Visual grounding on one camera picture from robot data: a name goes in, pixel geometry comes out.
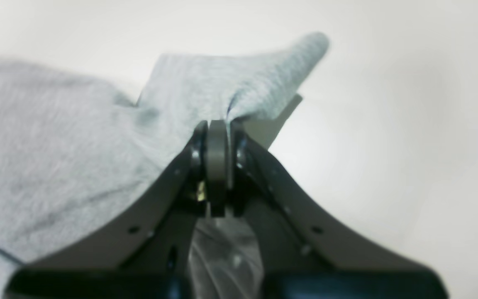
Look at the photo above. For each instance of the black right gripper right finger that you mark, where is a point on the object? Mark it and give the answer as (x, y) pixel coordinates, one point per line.
(306, 252)

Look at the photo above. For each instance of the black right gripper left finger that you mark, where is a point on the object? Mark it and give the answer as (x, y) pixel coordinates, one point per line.
(142, 253)

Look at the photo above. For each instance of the grey T-shirt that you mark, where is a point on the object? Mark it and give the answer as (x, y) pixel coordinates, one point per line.
(75, 151)

